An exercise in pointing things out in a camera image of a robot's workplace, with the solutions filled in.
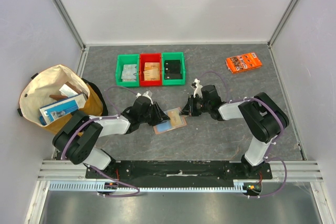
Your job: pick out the red plastic bin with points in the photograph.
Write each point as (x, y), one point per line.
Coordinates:
(149, 58)

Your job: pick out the blue book in bag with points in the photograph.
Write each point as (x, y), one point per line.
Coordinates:
(58, 109)

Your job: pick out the black cards in green bin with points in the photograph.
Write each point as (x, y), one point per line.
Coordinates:
(172, 70)

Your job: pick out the beige cards in red bin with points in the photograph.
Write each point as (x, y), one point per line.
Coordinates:
(151, 71)

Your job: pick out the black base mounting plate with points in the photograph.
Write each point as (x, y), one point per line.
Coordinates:
(169, 174)

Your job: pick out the green plastic bin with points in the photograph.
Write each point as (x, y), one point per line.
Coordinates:
(126, 60)
(174, 56)

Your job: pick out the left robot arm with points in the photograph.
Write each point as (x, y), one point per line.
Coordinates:
(77, 139)

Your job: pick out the right green plastic bin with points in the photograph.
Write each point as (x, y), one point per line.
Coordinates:
(174, 56)

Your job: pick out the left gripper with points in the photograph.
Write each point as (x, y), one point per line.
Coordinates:
(160, 116)

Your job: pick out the brown item in bag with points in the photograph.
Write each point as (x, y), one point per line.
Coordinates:
(58, 97)

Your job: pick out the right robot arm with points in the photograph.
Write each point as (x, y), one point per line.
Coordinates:
(266, 120)

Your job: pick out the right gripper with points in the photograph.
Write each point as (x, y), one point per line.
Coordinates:
(194, 106)

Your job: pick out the cream and tan tote bag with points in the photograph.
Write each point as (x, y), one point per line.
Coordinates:
(44, 89)

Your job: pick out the grey cards in green bin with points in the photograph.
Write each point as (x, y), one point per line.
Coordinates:
(129, 73)

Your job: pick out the tan leather card holder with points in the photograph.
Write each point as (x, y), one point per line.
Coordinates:
(166, 126)

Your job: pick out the orange screw box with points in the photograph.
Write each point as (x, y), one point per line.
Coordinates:
(243, 63)

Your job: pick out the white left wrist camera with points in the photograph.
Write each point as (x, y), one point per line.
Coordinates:
(147, 94)

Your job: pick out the left green plastic bin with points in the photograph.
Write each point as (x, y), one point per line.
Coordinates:
(126, 60)

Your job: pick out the white packet in bag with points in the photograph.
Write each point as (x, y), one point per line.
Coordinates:
(67, 91)

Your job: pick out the beige credit card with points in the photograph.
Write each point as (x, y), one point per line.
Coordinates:
(175, 119)

